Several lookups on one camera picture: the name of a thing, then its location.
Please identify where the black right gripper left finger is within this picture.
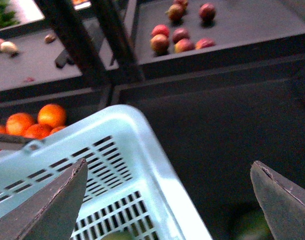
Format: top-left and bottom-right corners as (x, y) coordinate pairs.
(0, 158), (88, 240)

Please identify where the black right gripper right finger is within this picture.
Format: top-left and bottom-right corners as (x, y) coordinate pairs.
(250, 161), (305, 240)

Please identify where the light blue plastic basket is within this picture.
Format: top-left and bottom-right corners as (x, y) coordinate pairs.
(0, 105), (211, 240)

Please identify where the brown basket handle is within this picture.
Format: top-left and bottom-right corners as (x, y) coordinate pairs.
(0, 133), (45, 151)

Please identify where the orange fruit middle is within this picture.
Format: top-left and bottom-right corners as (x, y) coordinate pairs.
(23, 124), (52, 140)

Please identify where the orange fruit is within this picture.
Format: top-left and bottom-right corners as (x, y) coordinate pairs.
(23, 124), (52, 140)
(5, 112), (35, 136)
(37, 103), (67, 129)

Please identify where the orange fruit left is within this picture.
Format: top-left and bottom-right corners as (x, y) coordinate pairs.
(5, 112), (35, 136)

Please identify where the orange fruit top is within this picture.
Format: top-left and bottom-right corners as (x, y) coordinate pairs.
(37, 103), (67, 129)

